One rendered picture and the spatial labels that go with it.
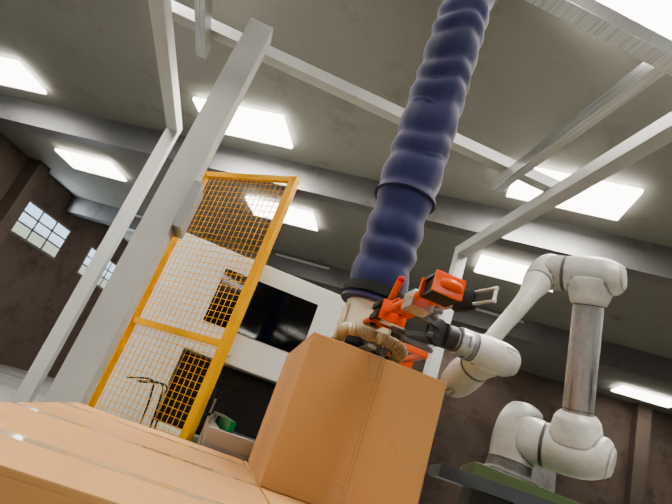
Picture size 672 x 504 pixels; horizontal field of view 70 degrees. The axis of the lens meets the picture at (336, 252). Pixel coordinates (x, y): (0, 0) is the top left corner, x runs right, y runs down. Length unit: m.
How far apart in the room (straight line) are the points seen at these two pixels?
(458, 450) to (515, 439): 11.11
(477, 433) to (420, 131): 11.59
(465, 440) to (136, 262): 11.17
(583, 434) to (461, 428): 11.24
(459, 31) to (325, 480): 1.79
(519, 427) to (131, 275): 1.96
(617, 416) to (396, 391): 12.85
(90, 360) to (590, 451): 2.17
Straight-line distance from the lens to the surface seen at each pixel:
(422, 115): 1.96
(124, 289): 2.71
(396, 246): 1.67
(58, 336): 4.96
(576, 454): 1.88
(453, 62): 2.15
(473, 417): 13.14
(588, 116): 3.63
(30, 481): 0.71
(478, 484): 1.72
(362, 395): 1.34
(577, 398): 1.90
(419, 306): 1.21
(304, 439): 1.31
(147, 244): 2.76
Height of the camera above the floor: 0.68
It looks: 21 degrees up
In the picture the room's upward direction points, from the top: 20 degrees clockwise
